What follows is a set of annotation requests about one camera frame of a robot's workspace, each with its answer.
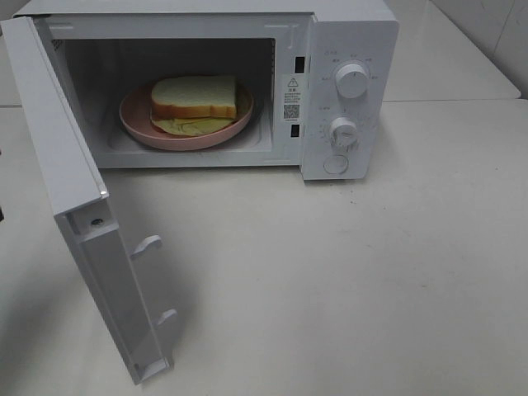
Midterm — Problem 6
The round white door button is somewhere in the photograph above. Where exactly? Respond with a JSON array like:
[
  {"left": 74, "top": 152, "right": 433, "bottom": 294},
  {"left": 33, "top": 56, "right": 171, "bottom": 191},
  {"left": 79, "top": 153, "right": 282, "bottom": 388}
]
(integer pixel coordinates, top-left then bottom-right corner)
[{"left": 323, "top": 155, "right": 349, "bottom": 175}]

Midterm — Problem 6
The white bread slice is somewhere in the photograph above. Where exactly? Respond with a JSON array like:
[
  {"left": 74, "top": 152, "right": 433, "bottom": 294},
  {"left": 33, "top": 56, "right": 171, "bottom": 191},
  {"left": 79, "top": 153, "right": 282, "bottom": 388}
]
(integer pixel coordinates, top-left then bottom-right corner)
[{"left": 151, "top": 75, "right": 237, "bottom": 119}]

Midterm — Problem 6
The pink round plate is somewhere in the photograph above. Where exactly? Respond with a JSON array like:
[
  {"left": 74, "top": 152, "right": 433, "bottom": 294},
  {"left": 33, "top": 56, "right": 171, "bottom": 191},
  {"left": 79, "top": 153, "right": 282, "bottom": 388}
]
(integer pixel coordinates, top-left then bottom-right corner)
[{"left": 120, "top": 85, "right": 254, "bottom": 152}]

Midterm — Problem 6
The white microwave door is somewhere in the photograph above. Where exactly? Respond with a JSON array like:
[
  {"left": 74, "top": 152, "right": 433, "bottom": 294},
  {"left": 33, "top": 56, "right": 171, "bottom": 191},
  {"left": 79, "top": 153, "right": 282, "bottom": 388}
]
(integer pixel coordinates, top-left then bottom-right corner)
[{"left": 2, "top": 16, "right": 171, "bottom": 384}]

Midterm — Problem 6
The lower white timer knob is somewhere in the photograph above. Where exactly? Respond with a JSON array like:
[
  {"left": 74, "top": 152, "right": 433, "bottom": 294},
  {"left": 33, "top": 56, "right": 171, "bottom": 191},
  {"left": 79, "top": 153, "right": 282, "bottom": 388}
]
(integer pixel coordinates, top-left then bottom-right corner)
[{"left": 328, "top": 117, "right": 358, "bottom": 149}]

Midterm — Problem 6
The white warning label sticker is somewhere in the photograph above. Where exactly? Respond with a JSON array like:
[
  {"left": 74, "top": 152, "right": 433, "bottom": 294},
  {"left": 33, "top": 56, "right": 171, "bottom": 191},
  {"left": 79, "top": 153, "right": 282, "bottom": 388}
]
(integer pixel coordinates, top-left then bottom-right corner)
[{"left": 280, "top": 73, "right": 307, "bottom": 122}]

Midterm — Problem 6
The white microwave oven body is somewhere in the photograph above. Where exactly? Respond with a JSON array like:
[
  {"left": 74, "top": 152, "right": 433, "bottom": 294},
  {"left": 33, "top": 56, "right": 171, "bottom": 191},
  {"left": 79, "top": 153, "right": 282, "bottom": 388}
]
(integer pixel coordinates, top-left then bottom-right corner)
[{"left": 8, "top": 1, "right": 398, "bottom": 180}]

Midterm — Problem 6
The upper white power knob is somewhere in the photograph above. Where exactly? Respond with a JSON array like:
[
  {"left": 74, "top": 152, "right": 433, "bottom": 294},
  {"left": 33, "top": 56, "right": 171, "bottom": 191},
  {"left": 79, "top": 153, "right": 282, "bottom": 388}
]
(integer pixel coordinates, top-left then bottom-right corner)
[{"left": 335, "top": 61, "right": 370, "bottom": 99}]

